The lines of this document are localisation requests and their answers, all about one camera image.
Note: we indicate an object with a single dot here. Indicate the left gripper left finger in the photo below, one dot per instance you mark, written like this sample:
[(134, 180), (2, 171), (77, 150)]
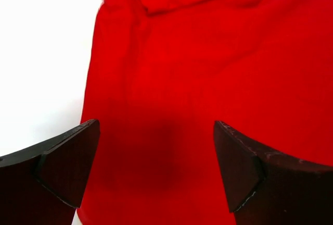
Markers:
[(45, 183)]

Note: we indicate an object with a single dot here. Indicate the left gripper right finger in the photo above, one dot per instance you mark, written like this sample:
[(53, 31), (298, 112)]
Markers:
[(265, 186)]

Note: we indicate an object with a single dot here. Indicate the red t shirt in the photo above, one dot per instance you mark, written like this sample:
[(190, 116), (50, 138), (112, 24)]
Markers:
[(163, 71)]

